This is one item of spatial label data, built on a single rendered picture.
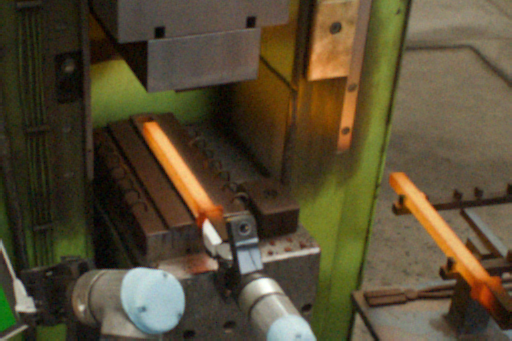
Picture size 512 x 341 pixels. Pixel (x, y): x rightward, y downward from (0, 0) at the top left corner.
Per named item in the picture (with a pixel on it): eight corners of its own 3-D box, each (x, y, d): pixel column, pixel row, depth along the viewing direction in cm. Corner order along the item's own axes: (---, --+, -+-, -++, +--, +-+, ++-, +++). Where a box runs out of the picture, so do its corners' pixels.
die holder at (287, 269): (299, 408, 197) (323, 248, 173) (137, 450, 186) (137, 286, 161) (208, 262, 241) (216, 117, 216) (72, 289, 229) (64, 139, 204)
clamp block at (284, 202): (298, 233, 176) (302, 206, 173) (260, 240, 174) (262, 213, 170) (273, 201, 186) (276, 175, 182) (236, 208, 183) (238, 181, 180)
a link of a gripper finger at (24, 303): (11, 275, 132) (41, 275, 125) (22, 312, 133) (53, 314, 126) (-7, 282, 130) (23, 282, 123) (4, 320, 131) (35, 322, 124)
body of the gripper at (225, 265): (209, 280, 160) (234, 321, 151) (210, 241, 155) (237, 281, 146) (247, 271, 162) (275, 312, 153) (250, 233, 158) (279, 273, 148)
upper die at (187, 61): (257, 79, 153) (261, 27, 148) (147, 94, 147) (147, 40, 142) (175, -6, 185) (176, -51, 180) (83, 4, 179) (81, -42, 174)
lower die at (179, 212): (243, 244, 173) (246, 208, 168) (145, 263, 167) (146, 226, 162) (171, 141, 205) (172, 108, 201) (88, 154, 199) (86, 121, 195)
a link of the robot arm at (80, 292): (142, 316, 115) (92, 339, 110) (123, 315, 119) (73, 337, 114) (127, 261, 114) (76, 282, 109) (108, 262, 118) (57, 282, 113)
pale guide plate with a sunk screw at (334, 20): (349, 76, 175) (361, -7, 165) (308, 81, 172) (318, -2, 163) (344, 71, 176) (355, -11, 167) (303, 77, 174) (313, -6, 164)
